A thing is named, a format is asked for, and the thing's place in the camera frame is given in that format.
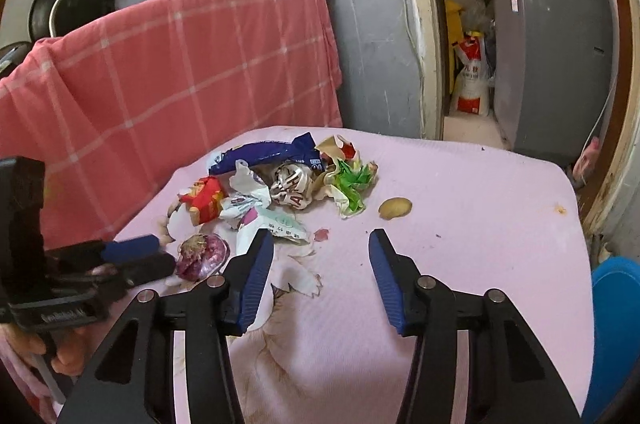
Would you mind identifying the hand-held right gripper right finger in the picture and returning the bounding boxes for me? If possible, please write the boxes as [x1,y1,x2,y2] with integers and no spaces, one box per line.
[368,228,583,424]

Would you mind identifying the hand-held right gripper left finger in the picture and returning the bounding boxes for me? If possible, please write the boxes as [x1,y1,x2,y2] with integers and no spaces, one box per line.
[57,228,276,424]

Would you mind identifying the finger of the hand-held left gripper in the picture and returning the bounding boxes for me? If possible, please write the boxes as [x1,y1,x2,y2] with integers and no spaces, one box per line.
[47,234,162,270]
[50,251,177,300]

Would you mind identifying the red onion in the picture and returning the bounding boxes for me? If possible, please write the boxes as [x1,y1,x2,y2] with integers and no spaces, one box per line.
[175,234,231,281]

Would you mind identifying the white packet with green print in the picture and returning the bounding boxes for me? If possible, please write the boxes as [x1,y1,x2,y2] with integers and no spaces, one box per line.
[220,196,312,258]

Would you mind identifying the potato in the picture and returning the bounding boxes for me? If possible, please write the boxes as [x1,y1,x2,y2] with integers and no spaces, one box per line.
[378,197,413,221]

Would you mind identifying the red snack packet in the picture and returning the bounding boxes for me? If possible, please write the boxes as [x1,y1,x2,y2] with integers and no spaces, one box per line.
[179,176,229,225]

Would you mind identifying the white plastic wrapper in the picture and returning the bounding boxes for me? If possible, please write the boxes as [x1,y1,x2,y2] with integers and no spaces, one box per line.
[229,159,274,208]

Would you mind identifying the green and white wrapper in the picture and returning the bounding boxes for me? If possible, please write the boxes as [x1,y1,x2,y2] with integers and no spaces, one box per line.
[330,158,379,219]

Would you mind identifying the striped paper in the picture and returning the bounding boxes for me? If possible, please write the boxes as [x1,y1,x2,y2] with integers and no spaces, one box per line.
[270,161,319,210]

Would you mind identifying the blue snack bag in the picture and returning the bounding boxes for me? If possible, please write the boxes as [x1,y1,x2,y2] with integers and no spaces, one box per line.
[209,131,326,177]

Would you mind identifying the beige torn wrapper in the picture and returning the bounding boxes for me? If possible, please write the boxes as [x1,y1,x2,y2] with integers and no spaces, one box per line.
[315,135,359,200]

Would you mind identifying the blue plastic bin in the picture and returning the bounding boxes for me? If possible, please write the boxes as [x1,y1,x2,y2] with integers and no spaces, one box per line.
[582,256,640,424]

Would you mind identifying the person's left forearm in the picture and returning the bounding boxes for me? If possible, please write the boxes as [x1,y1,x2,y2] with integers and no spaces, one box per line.
[0,346,58,412]

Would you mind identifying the person's left hand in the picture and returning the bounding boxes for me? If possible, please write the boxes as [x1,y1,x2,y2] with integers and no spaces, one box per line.
[0,321,108,377]

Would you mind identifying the pink floral table cover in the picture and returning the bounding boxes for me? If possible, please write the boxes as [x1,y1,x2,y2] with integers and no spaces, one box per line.
[112,125,593,424]

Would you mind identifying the dark pot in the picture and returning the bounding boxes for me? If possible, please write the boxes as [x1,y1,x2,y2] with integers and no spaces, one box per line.
[0,43,32,80]

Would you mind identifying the pink checked cloth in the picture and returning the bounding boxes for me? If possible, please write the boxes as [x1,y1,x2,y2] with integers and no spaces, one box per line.
[0,0,343,250]

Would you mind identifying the white and red sack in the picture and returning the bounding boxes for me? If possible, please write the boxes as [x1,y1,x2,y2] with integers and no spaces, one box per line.
[450,33,494,117]

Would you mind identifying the pink plastic item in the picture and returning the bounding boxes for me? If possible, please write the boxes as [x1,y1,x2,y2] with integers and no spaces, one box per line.
[572,139,602,191]

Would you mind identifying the yellow bag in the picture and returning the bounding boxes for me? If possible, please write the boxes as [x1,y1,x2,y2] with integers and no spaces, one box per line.
[445,0,464,95]

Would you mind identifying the grey washing machine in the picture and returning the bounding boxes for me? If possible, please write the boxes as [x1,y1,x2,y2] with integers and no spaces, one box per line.
[492,0,615,167]

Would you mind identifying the clear plastic bags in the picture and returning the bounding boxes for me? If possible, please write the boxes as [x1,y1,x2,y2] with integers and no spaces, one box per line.
[462,0,497,36]

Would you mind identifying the black pan with white handle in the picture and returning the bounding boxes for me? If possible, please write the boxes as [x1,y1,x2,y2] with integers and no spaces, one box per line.
[27,0,117,42]

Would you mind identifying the white appliance cable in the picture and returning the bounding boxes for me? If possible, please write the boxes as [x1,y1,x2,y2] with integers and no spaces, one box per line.
[582,79,619,155]

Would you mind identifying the wooden door frame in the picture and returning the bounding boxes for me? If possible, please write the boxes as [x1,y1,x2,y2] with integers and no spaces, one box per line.
[515,0,640,237]

